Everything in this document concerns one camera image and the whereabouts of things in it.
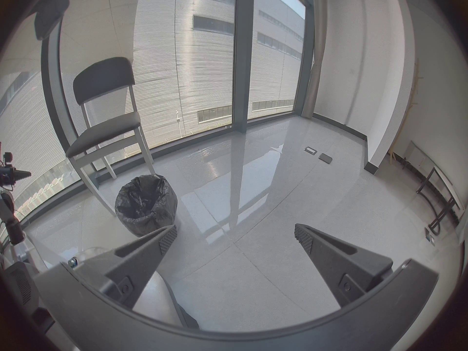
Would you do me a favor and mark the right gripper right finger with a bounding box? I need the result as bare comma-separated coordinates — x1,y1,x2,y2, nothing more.
294,223,394,309

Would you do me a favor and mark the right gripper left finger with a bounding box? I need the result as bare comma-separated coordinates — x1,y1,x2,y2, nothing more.
99,225,178,309

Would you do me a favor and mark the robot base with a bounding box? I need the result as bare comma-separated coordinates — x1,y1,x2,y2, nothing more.
132,272,200,330

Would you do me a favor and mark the black plastic bag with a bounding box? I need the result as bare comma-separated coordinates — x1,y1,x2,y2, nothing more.
114,174,178,237

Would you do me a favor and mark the white table with black legs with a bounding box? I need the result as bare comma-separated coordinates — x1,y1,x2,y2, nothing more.
417,166,467,235

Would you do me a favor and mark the white chair with dark seat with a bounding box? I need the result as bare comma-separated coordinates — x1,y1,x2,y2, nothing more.
65,57,156,217

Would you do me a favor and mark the window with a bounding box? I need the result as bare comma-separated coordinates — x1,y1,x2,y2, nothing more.
0,0,316,226

